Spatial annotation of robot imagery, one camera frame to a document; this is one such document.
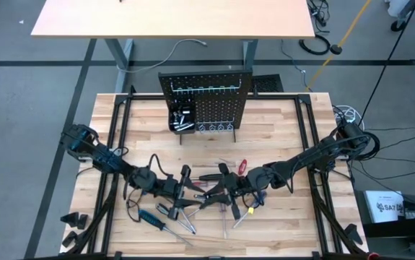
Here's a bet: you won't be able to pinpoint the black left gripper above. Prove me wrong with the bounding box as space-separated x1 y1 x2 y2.
162 164 208 222

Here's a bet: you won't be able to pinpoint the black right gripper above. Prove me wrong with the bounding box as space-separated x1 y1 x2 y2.
206 162 253 222

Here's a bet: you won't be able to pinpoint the black-handled Phillips screwdriver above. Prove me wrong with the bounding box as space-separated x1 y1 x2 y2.
187 194 219 218

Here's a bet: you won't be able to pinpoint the black-handled flathead screwdriver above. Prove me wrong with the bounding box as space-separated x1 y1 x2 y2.
191 173 224 181

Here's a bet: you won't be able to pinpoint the blue and black screwdriver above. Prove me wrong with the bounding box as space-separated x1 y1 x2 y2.
138 209 194 248
176 207 198 235

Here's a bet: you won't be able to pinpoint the dark-tipped nut driver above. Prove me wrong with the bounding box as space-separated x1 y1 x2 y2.
155 202 179 222

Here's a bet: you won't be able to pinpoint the black plastic pegboard bin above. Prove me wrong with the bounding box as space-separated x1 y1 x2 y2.
168 102 197 135

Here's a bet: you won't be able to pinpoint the black-framed safety glasses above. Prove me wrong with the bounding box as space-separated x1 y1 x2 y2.
123 186 147 223

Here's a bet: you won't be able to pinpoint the black metal pegboard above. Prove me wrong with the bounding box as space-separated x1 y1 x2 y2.
157 69 254 146

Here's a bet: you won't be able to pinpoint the black floor grate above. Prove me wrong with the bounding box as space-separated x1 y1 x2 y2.
252 74 285 94

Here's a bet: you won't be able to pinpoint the white power strip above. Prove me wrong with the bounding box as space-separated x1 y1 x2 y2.
332 104 366 133

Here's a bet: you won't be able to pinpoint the white printed booklet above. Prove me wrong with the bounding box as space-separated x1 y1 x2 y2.
363 190 406 224

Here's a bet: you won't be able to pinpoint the light wooden desk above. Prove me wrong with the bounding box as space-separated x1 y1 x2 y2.
30 0 317 94

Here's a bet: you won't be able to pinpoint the office chair base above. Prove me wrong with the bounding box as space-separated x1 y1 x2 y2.
385 0 415 33

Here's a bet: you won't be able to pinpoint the short chrome hook rail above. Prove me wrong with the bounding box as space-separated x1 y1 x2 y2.
196 117 236 134

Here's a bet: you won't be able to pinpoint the black table frame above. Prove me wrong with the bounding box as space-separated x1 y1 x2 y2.
59 85 370 260

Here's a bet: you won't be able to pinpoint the grey floor cable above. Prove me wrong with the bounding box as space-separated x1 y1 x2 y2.
115 38 209 74

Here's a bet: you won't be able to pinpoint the black cable bundle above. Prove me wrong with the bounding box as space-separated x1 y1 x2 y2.
351 129 381 162

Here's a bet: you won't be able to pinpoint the black coiled cable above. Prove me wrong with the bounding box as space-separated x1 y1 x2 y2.
298 34 331 56

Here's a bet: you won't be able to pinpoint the black tangled floor cables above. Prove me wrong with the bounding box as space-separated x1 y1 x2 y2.
306 0 333 28

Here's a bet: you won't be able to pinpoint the yellow cord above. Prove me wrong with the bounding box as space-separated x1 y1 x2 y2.
305 0 373 92

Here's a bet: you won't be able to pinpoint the long black cable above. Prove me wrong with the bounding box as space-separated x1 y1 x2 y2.
358 0 415 126

